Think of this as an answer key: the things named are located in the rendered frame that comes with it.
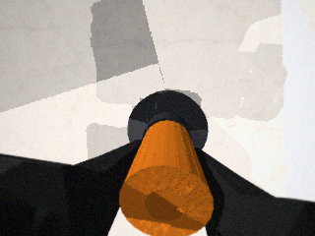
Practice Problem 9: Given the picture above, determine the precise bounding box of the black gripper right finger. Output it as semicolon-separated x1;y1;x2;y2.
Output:
194;147;315;236

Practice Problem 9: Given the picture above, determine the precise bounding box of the black stepped round pedestal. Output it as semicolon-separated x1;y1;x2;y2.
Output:
127;90;209;149

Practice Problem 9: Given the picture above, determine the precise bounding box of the orange cylinder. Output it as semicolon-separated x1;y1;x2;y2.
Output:
119;120;214;236

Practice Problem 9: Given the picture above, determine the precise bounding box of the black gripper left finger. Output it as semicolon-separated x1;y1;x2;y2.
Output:
0;140;142;236

